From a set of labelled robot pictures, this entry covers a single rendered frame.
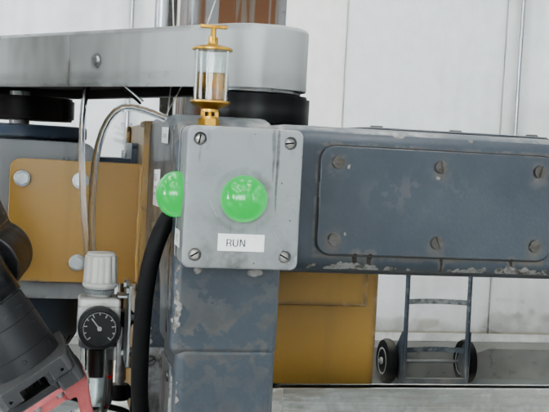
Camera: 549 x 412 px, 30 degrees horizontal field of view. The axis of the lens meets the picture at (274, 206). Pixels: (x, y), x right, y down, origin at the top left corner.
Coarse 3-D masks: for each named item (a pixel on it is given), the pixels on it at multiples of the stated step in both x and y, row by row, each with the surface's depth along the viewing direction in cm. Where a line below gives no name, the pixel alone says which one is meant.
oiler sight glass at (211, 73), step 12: (204, 60) 71; (216, 60) 71; (228, 60) 72; (204, 72) 71; (216, 72) 71; (228, 72) 72; (204, 84) 71; (216, 84) 71; (228, 84) 72; (204, 96) 71; (216, 96) 71
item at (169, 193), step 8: (168, 176) 66; (176, 176) 65; (160, 184) 66; (168, 184) 65; (176, 184) 65; (160, 192) 65; (168, 192) 65; (176, 192) 65; (160, 200) 65; (168, 200) 65; (176, 200) 65; (160, 208) 66; (168, 208) 65; (176, 208) 65; (176, 216) 66
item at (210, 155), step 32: (192, 128) 64; (224, 128) 64; (256, 128) 65; (192, 160) 64; (224, 160) 65; (256, 160) 65; (288, 160) 65; (192, 192) 64; (288, 192) 66; (192, 224) 64; (224, 224) 65; (256, 224) 65; (288, 224) 66; (192, 256) 65; (224, 256) 65; (256, 256) 65; (288, 256) 66
